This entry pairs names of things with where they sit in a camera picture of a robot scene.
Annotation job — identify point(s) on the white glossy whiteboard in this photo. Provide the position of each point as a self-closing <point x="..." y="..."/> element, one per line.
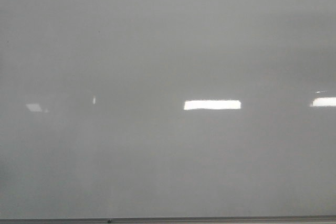
<point x="167" y="108"/>

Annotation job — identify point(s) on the grey aluminium whiteboard frame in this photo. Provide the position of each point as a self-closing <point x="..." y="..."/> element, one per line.
<point x="255" y="219"/>

